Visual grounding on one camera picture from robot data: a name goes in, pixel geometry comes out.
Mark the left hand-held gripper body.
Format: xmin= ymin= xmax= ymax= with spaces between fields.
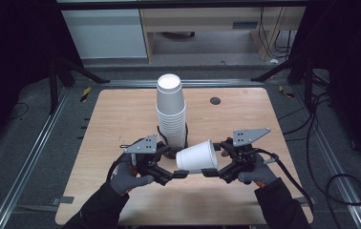
xmin=123 ymin=134 xmax=164 ymax=175

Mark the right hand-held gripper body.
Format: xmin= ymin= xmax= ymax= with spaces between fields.
xmin=227 ymin=127 xmax=271 ymax=173

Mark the black wire cup holder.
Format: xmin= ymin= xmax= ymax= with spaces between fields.
xmin=156 ymin=121 xmax=190 ymax=160

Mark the single white paper cup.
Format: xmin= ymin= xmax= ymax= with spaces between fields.
xmin=175 ymin=138 xmax=221 ymax=175

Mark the stack of white paper cups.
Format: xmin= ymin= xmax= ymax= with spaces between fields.
xmin=155 ymin=73 xmax=188 ymax=149

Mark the person's right hand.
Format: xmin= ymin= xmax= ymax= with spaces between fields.
xmin=238 ymin=155 xmax=279 ymax=189

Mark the person's left hand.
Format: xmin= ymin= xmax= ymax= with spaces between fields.
xmin=108 ymin=154 xmax=155 ymax=197

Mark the yellow black tape strip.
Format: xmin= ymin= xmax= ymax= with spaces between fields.
xmin=277 ymin=84 xmax=296 ymax=99
xmin=79 ymin=86 xmax=93 ymax=104

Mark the black metal stand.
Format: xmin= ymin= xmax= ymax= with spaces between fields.
xmin=48 ymin=56 xmax=112 ymax=115
xmin=250 ymin=52 xmax=317 ymax=113

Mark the grey tape patch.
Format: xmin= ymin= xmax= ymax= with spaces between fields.
xmin=52 ymin=196 xmax=75 ymax=207

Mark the white cabinet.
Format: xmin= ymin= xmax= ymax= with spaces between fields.
xmin=60 ymin=8 xmax=149 ymax=60

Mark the light wooden desk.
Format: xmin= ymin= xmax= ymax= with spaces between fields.
xmin=138 ymin=6 xmax=308 ymax=63

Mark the black curtain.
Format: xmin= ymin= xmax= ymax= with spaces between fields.
xmin=0 ymin=0 xmax=62 ymax=161
xmin=291 ymin=0 xmax=361 ymax=176

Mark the bundle of hanging black cables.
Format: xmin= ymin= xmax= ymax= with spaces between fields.
xmin=257 ymin=7 xmax=297 ymax=60

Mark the aluminium floor rail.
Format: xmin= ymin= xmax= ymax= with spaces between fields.
xmin=290 ymin=85 xmax=361 ymax=229
xmin=0 ymin=87 xmax=72 ymax=229

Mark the looped black floor cable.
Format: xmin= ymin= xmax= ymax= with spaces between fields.
xmin=306 ymin=92 xmax=361 ymax=229

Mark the thin black floor cable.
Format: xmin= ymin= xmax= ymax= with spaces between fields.
xmin=9 ymin=101 xmax=31 ymax=121

